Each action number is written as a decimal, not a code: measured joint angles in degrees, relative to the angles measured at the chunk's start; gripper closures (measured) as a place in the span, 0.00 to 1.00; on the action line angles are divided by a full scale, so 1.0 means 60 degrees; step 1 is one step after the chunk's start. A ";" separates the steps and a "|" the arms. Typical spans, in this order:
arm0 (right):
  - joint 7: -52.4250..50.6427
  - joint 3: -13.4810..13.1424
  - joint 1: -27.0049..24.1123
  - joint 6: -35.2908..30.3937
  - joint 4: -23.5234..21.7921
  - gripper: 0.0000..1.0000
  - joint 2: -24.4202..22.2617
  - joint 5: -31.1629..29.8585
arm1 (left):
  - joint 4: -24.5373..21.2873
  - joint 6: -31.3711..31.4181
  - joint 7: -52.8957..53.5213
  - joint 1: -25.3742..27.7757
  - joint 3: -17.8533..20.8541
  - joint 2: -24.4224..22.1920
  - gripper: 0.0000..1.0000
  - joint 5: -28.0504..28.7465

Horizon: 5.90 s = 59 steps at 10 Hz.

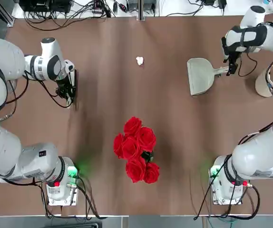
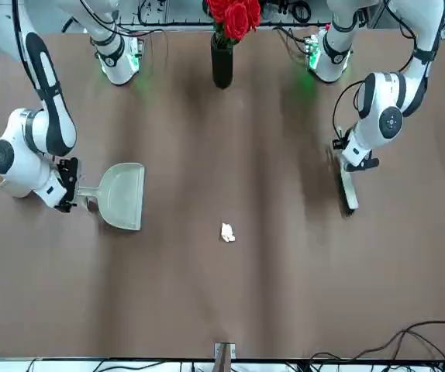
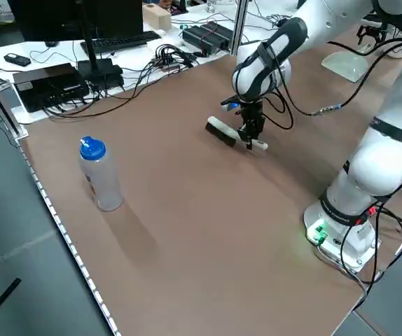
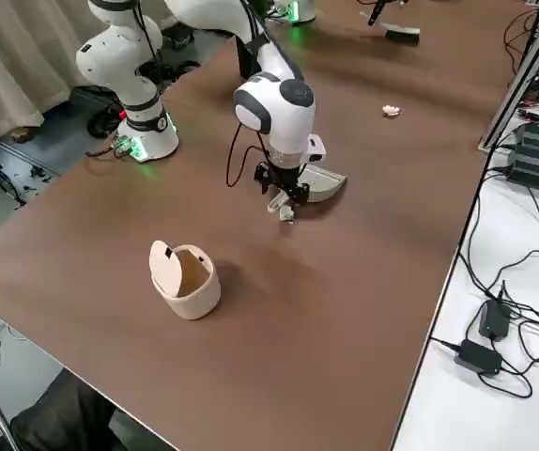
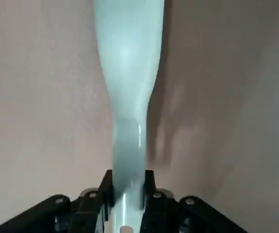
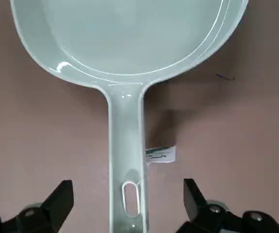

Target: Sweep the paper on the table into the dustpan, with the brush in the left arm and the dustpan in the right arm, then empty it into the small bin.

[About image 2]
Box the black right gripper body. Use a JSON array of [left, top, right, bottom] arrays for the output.
[[56, 157, 71, 195]]

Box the pale brush with black bristles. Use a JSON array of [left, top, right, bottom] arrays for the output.
[[331, 149, 360, 213]]

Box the pale green plastic dustpan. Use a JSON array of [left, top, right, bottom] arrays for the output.
[[75, 162, 146, 233]]

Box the white paper ball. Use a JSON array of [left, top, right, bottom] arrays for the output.
[[219, 221, 237, 244]]

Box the black vase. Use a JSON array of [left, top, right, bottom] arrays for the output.
[[210, 33, 234, 90]]

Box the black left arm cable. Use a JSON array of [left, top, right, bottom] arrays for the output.
[[331, 0, 445, 153]]

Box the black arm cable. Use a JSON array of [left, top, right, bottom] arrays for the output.
[[11, 0, 61, 102], [331, 0, 445, 153]]

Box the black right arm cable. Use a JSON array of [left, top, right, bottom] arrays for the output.
[[11, 0, 61, 102]]

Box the black cable coil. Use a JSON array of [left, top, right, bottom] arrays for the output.
[[291, 0, 313, 23]]

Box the grey camera post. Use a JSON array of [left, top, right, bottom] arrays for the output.
[[213, 342, 236, 372]]

